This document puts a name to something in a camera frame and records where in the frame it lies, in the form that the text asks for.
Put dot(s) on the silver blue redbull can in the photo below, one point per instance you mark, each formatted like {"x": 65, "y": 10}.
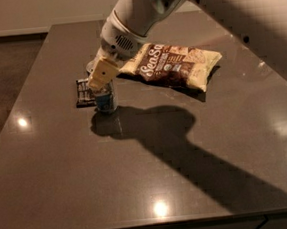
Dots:
{"x": 105, "y": 97}

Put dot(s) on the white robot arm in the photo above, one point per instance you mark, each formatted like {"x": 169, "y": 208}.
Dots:
{"x": 260, "y": 25}

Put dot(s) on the yellow brown snack bag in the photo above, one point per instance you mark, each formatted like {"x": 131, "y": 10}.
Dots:
{"x": 172, "y": 66}

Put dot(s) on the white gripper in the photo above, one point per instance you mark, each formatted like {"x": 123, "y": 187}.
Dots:
{"x": 116, "y": 42}

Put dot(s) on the dark rxbar chocolate bar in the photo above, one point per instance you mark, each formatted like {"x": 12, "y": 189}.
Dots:
{"x": 85, "y": 96}

